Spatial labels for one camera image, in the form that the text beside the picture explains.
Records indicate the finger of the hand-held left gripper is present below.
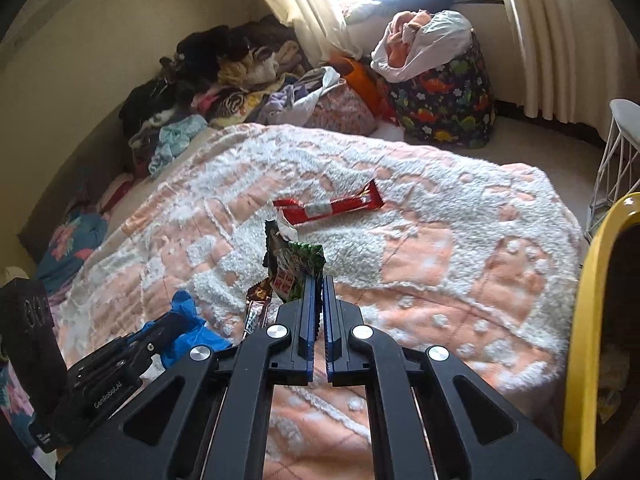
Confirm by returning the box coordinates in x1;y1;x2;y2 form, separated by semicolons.
125;311;190;362

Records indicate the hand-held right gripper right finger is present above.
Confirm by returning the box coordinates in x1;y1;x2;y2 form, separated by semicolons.
322;275;583;480

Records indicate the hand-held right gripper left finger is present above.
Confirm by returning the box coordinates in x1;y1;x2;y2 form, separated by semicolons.
55;275;321;480

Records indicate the green snack wrapper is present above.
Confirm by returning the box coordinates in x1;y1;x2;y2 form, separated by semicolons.
263;220;327;303

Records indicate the yellow rimmed black bin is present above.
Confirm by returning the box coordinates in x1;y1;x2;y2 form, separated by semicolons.
562;192;640;466

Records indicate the brown candy wrapper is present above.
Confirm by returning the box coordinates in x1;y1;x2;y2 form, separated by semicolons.
242;280;281;343

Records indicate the red snack wrapper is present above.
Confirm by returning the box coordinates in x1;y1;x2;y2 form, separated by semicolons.
272;178;386;227

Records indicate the blue floral cloth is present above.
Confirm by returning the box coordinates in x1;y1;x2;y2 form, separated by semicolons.
37;210;109;296

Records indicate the orange white textured blanket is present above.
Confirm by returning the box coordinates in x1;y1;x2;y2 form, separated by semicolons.
50;122;586;480

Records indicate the pink floral fabric bag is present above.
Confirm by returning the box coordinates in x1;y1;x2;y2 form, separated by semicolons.
305;82;378;136

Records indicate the white bag with purple cloth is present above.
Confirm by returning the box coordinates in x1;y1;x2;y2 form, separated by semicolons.
260;67;341;126

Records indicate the orange plastic bag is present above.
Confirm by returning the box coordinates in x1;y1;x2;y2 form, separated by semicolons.
330;57;396;121

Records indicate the dinosaur print fabric basket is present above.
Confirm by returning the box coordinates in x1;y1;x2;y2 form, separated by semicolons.
387;35;496;150

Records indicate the pile of clothes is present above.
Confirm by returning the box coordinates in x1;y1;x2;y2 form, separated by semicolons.
120;15;341;178

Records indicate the orange cloth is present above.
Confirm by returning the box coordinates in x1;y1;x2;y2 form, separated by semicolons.
387;11;433;68

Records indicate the large white plastic bag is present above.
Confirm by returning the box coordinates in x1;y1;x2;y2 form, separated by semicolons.
371;10;473;83

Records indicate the cream curtain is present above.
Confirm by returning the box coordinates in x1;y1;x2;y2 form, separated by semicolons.
245;0;371;61
492;0;640;136

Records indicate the white round stool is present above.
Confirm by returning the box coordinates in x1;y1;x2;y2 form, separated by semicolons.
582;99;640;238

